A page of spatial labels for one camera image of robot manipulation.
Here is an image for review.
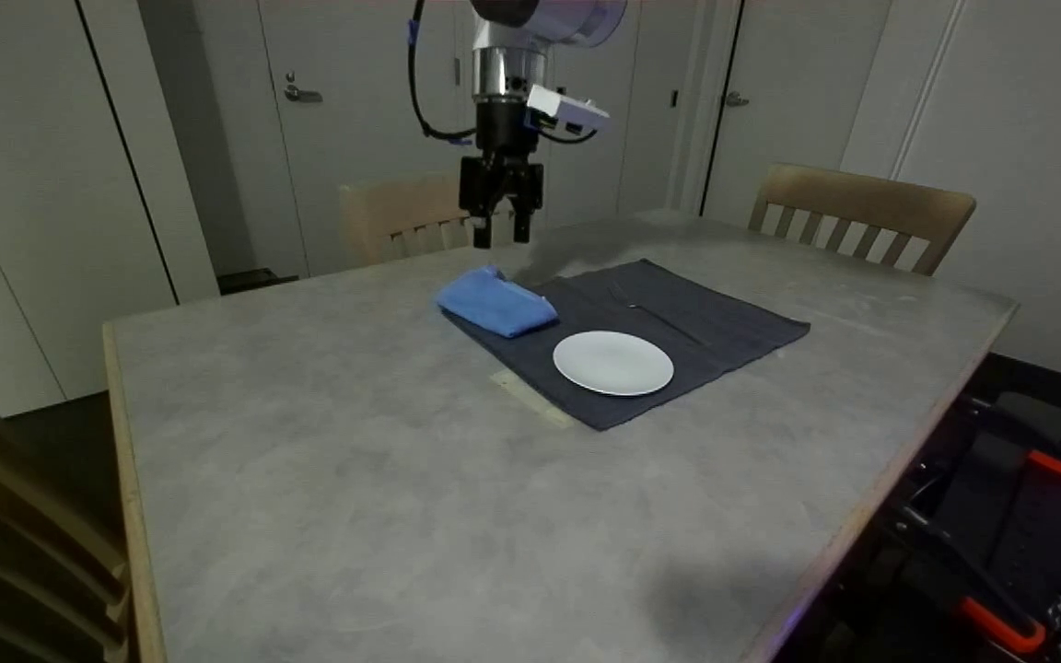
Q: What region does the white door with handle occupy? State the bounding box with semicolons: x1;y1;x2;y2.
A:
699;0;900;227

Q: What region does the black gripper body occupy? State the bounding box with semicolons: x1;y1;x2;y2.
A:
458;102;550;216

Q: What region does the light wooden slat-back chair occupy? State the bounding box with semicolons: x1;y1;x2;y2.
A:
0;365;140;663
744;161;981;279
337;169;486;268

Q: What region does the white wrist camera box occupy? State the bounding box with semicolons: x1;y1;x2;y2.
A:
527;80;614;142

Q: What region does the metal door lever handle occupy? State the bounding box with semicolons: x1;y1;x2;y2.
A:
279;72;328;112

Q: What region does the blue cloth towel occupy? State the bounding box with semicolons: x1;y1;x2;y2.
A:
433;264;563;344

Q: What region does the grey door with lever handle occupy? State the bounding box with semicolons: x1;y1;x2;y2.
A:
250;0;486;279

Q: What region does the dark fabric placemat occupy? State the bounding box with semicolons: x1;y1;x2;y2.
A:
450;253;813;435

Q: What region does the white round plate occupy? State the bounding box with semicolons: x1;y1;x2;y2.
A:
550;329;678;400

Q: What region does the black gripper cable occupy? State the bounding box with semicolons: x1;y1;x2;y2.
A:
400;0;486;147

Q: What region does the orange-handled black bar clamp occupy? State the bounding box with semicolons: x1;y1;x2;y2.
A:
967;419;1061;489
890;501;1052;663

